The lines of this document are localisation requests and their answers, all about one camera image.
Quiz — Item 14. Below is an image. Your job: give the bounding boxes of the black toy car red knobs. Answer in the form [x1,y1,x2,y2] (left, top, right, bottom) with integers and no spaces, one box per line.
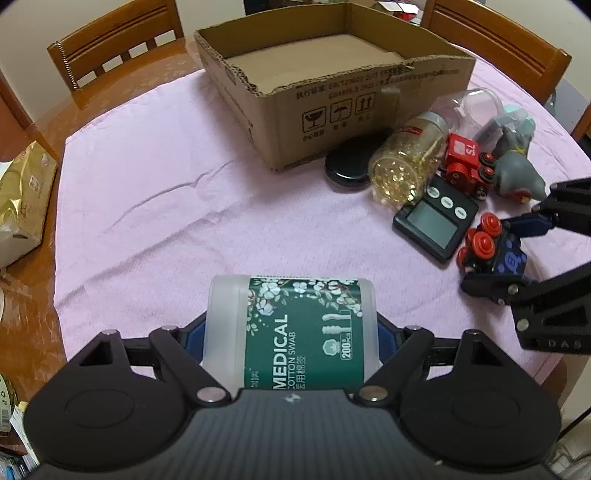
[456,212,528,275]

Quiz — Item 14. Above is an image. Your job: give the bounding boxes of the grey rubber cat toy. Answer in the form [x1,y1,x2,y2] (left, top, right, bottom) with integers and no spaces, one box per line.
[492,126,547,203]

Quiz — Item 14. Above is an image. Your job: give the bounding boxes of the white medical cotton swab jar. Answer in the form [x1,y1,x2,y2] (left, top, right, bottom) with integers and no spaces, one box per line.
[201,275,382,394]

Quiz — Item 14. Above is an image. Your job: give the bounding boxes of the red toy train car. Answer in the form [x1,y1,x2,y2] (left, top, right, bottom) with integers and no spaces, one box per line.
[440,133,496,201]

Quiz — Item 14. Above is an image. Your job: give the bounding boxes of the teal oval case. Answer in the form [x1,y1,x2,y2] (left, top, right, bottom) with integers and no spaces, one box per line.
[473,105,536,147]

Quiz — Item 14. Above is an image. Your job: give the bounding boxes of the black digital timer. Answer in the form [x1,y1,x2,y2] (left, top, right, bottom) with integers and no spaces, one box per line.
[393,175,479,263]

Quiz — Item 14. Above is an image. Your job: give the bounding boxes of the clear empty plastic jar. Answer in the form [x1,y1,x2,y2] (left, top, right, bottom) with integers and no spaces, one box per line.
[429,88,504,139]

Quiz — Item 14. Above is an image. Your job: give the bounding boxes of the jar of golden capsules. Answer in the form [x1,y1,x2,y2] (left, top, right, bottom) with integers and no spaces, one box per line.
[369,111,449,212]

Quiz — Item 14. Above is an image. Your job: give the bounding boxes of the pink tablecloth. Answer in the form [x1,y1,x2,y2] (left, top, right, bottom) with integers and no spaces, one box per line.
[54,57,591,384]

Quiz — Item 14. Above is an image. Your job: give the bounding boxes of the wooden chair right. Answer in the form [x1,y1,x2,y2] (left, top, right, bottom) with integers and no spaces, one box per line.
[421,0,572,104]

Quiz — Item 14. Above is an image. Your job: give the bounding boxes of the wooden chair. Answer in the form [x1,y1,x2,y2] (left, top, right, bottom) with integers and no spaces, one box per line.
[47,0,183,107]
[421,0,572,104]

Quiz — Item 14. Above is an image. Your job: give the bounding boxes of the black round jar lid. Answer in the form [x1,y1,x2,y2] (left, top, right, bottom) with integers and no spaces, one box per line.
[325,127,394,191]

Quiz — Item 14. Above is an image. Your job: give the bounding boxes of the gold foil snack bag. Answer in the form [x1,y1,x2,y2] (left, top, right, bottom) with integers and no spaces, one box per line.
[0,141,57,268]

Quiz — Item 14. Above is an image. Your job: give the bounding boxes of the open cardboard box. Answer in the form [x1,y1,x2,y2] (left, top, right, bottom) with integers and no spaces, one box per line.
[194,2,476,170]

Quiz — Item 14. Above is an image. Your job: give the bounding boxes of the wooden chair left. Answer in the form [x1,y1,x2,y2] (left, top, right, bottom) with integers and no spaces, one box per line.
[47,0,183,107]

